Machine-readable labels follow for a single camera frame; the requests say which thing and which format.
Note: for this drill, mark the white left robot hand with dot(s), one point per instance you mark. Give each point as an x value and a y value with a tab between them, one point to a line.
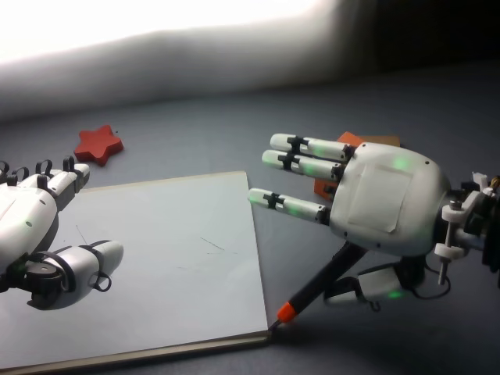
23	218

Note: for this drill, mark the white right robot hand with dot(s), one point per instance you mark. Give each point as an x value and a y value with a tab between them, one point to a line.
390	203

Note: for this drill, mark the orange black utility knife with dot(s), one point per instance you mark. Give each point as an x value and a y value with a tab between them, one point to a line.
312	291

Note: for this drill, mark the brown rectangular block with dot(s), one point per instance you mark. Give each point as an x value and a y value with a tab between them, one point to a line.
383	140

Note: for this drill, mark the orange foam block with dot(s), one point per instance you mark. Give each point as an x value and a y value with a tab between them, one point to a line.
323	189

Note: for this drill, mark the red star block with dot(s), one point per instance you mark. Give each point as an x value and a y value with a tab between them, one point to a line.
97	146

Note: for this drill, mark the white paper pad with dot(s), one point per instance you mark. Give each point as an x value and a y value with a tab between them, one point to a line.
176	281

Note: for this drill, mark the grey table cloth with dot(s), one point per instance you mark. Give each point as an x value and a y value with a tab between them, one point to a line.
195	129

